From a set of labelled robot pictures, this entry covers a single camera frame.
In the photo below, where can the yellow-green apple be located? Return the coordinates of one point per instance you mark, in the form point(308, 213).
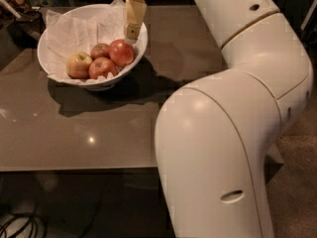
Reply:
point(77, 65)

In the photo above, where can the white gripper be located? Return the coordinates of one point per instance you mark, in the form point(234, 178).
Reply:
point(135, 12)

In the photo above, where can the red apple front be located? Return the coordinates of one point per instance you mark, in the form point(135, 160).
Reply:
point(102, 67)

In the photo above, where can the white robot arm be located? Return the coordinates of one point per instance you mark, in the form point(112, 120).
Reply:
point(212, 134)

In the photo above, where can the large red apple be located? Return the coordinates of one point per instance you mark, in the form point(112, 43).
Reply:
point(120, 53)

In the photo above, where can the white bowl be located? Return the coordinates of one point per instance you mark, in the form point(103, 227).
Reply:
point(46, 50)

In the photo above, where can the small red apple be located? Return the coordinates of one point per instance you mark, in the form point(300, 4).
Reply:
point(100, 51)

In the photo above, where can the dark clutter at table corner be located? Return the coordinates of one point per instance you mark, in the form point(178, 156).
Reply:
point(26, 24)

